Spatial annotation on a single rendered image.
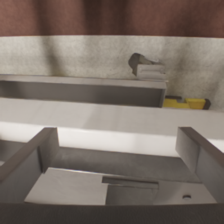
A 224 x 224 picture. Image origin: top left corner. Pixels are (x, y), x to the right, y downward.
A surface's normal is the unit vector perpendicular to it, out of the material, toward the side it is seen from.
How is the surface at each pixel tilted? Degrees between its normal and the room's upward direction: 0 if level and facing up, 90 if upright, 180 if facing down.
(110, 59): 0
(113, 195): 90
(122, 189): 90
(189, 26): 0
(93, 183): 0
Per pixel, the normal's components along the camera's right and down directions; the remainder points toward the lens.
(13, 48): -0.12, 0.64
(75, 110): -0.01, -0.77
